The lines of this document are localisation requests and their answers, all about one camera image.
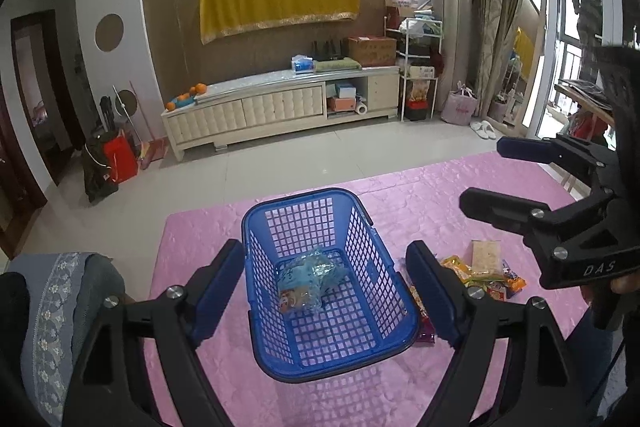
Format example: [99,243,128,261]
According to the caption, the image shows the light blue snack packet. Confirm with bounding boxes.
[276,247,348,314]

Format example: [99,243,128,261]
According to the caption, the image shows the green folded towel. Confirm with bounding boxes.
[314,58,362,73]

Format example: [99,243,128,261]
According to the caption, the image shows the dark wooden door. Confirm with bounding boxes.
[10,9,84,186]

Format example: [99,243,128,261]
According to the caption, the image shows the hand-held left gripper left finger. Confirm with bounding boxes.
[62,239,246,427]

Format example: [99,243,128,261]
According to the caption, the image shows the arched standing mirror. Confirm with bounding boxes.
[492,0,548,130]

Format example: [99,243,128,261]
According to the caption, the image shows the black cloth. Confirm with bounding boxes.
[0,272,32,427]

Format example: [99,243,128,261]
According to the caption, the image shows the blue plastic basket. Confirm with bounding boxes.
[241,188,420,382]

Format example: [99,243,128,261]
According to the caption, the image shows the grey floral chair cover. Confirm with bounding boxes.
[9,251,126,410]

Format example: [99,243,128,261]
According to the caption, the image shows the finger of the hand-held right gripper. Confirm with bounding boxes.
[496,133,618,188]
[459,188,617,242]

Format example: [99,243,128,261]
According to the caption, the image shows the white metal rack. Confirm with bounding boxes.
[382,0,444,122]

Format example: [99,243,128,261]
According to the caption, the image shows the black bag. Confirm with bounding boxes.
[80,134,121,204]

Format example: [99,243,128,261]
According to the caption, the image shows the pink shopping bag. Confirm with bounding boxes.
[442,82,479,126]

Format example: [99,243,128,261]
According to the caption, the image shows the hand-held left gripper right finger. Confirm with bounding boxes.
[405,241,626,427]

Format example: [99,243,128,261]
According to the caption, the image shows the tall standing air conditioner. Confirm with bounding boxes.
[427,0,473,112]

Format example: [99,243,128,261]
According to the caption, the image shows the cream tv cabinet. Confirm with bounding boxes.
[161,66,401,160]

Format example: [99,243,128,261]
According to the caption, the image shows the beige cracker packet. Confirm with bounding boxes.
[471,240,502,277]

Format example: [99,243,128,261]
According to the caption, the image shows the patterned beige curtain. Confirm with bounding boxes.
[467,0,507,118]

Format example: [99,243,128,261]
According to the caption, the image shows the small orange snack packet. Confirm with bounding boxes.
[440,255,475,284]

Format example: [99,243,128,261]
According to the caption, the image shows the pink quilted tablecloth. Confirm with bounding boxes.
[145,152,621,427]

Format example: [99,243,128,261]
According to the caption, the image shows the orange and blue snack packet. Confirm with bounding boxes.
[500,259,527,298]

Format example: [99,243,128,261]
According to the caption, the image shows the brown cardboard box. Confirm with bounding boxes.
[347,36,397,67]

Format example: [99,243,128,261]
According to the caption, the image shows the broom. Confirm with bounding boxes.
[129,81,168,170]

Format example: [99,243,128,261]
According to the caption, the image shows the brown round wall disc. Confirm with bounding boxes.
[95,13,125,53]

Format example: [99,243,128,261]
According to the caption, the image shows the person's blue trousers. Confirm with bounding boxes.
[569,307,627,427]

